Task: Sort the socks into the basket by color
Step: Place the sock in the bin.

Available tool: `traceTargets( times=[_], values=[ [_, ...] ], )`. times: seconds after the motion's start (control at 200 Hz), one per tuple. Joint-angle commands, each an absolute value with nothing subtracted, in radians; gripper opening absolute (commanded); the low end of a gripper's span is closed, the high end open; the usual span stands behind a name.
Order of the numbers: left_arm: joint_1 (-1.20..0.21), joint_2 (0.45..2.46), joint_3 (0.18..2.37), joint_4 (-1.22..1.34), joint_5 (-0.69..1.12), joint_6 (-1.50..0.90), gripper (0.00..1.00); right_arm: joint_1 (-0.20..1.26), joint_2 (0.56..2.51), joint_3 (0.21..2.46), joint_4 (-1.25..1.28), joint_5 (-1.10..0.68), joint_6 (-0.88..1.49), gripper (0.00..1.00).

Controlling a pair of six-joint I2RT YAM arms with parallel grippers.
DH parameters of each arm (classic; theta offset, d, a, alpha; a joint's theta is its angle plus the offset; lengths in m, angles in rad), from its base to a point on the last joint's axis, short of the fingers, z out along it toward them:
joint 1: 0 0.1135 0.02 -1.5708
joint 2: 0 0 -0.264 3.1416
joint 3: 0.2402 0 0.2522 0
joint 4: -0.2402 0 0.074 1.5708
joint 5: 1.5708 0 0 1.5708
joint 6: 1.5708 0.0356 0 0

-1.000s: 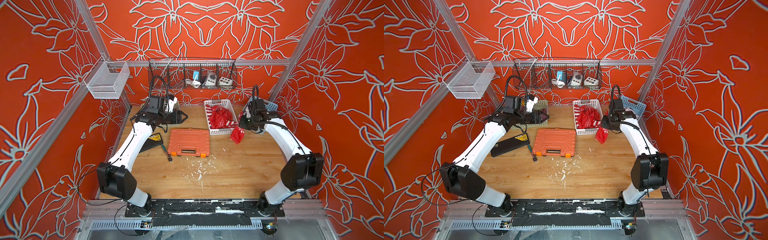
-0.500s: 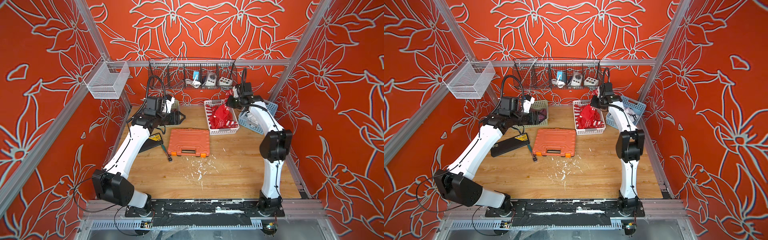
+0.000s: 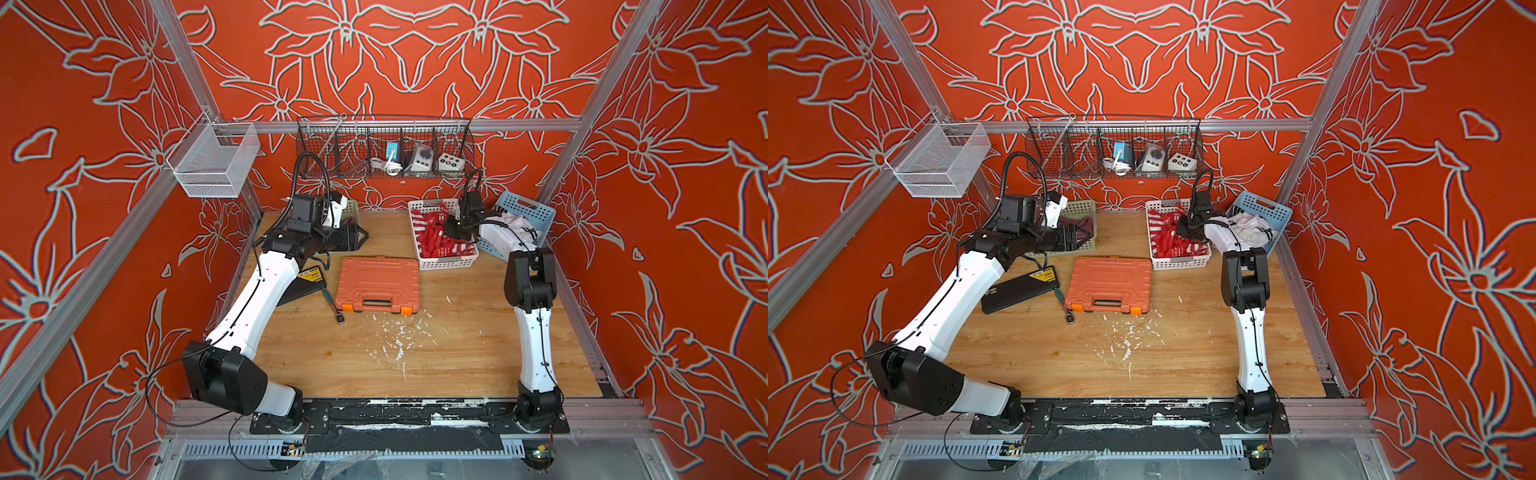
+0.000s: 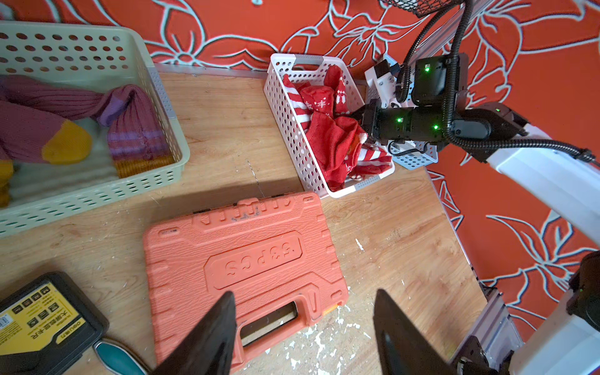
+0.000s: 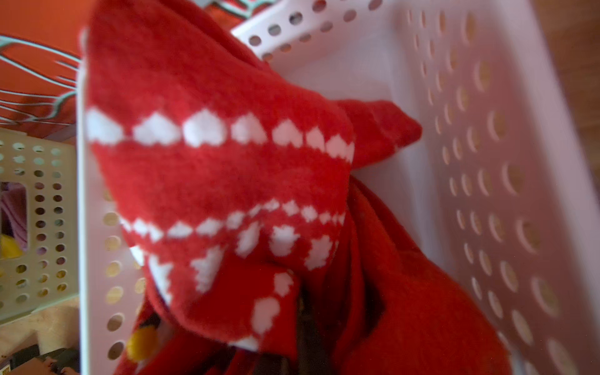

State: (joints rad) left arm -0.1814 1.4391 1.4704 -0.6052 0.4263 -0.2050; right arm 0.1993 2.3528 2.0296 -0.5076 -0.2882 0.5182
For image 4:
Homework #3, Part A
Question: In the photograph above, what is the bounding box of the black yellow bit box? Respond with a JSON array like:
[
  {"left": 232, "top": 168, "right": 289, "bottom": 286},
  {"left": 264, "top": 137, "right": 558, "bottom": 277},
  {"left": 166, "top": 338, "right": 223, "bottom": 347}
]
[{"left": 1, "top": 271, "right": 109, "bottom": 374}]

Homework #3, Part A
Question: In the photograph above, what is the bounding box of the red white striped santa sock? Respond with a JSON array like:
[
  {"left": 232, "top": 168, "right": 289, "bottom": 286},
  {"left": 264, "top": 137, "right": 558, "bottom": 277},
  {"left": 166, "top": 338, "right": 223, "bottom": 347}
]
[{"left": 348, "top": 145, "right": 393, "bottom": 181}]

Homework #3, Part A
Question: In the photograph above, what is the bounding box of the ratchet wrench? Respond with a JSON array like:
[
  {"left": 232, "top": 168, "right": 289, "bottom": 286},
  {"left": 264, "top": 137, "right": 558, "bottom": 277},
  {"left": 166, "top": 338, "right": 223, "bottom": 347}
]
[{"left": 93, "top": 338, "right": 149, "bottom": 375}]

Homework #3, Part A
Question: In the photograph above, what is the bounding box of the red snowflake sock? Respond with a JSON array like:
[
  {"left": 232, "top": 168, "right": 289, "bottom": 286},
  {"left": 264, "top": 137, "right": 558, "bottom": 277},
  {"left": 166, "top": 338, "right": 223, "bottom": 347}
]
[{"left": 299, "top": 66, "right": 350, "bottom": 118}]

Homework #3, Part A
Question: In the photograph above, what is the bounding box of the small purple yellow sock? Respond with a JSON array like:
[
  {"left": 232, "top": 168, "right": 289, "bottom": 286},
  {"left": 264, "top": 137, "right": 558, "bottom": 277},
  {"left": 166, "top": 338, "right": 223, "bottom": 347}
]
[{"left": 1, "top": 101, "right": 93, "bottom": 167}]

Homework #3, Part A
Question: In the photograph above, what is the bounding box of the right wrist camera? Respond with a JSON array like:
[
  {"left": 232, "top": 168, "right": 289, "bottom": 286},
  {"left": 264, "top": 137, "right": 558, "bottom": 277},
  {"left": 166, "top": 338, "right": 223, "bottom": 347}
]
[{"left": 364, "top": 58, "right": 400, "bottom": 109}]

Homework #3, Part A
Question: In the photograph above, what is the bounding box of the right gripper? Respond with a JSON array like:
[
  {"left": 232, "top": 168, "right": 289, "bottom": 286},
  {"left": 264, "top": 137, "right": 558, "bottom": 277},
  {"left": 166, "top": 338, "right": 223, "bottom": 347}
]
[{"left": 352, "top": 53, "right": 528, "bottom": 162}]

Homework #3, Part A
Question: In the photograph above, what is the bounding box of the orange plastic tool case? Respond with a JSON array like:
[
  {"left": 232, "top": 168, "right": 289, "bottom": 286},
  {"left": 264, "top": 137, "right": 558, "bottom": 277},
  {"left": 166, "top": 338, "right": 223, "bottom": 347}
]
[{"left": 143, "top": 192, "right": 348, "bottom": 371}]

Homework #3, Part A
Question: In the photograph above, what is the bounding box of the blue plastic basket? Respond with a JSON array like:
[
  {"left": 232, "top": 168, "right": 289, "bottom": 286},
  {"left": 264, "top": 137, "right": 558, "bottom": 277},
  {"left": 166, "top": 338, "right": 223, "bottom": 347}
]
[{"left": 387, "top": 141, "right": 438, "bottom": 170}]

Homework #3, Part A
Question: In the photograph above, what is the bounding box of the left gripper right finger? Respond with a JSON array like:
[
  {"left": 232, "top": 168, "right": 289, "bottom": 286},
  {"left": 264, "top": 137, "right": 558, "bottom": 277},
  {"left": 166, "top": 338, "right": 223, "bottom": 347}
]
[{"left": 373, "top": 289, "right": 454, "bottom": 375}]

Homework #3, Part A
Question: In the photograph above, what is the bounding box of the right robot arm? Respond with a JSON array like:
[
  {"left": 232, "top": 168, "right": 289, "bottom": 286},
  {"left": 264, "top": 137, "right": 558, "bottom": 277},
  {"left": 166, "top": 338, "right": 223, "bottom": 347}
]
[{"left": 356, "top": 56, "right": 599, "bottom": 374}]

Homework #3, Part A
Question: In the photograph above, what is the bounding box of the black wire wall basket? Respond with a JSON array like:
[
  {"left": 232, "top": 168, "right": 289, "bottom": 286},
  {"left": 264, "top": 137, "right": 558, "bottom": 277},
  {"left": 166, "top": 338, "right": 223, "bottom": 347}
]
[{"left": 384, "top": 0, "right": 463, "bottom": 18}]

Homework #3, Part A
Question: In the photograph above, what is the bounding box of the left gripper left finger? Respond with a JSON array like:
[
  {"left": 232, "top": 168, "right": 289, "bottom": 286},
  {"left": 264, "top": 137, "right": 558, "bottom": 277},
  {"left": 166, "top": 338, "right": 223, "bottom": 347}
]
[{"left": 153, "top": 292, "right": 237, "bottom": 375}]

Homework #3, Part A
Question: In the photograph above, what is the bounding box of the white plastic basket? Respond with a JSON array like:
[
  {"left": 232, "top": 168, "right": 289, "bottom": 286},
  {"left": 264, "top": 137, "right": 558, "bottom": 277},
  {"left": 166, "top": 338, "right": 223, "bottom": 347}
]
[{"left": 264, "top": 53, "right": 395, "bottom": 198}]

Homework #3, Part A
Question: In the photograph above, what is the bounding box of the purple ribbed sock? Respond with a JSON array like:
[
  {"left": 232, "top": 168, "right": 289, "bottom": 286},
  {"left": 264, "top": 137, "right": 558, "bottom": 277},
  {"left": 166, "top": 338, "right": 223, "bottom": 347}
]
[{"left": 1, "top": 75, "right": 174, "bottom": 178}]

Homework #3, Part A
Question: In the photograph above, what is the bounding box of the green plastic basket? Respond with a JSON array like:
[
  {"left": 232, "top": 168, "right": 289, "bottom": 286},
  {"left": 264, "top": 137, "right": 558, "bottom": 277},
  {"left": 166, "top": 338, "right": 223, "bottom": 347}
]
[{"left": 1, "top": 20, "right": 190, "bottom": 237}]

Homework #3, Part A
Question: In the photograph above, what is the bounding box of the red christmas sock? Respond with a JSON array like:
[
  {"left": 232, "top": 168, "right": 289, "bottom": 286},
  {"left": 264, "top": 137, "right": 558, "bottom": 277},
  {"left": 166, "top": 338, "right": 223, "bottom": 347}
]
[{"left": 307, "top": 112, "right": 367, "bottom": 192}]

